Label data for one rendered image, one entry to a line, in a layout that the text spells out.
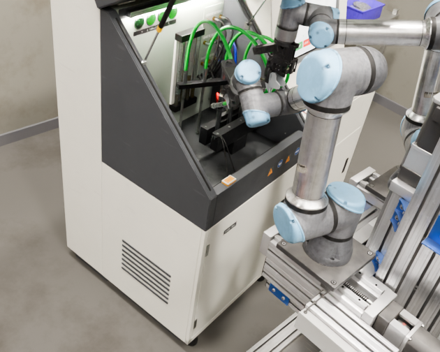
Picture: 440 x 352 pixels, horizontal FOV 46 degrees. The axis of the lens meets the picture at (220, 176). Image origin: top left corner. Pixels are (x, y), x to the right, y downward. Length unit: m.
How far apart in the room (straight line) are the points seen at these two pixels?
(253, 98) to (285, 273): 0.57
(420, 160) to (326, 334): 0.56
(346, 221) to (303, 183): 0.20
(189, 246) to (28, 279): 1.07
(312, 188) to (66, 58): 1.21
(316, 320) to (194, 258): 0.68
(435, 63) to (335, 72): 0.73
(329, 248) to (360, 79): 0.54
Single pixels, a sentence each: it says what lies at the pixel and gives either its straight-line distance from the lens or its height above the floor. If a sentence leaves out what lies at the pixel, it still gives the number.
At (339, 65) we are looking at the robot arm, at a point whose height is 1.67.
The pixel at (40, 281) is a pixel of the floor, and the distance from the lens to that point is 2.84.
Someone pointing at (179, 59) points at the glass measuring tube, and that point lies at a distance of 2.23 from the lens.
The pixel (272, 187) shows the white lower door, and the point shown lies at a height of 0.75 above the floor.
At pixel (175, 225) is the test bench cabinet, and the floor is 0.72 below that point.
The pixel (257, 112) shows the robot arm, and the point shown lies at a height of 1.37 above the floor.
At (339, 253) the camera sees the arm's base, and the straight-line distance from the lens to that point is 1.57.
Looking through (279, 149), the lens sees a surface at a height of 0.95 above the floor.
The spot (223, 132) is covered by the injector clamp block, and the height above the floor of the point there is 0.98.
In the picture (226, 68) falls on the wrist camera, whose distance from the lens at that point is 1.77.
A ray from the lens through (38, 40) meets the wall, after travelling 3.56.
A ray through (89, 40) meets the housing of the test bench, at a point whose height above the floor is 1.31.
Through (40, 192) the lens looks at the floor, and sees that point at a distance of 3.34.
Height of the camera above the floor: 2.14
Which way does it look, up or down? 37 degrees down
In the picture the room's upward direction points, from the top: 9 degrees clockwise
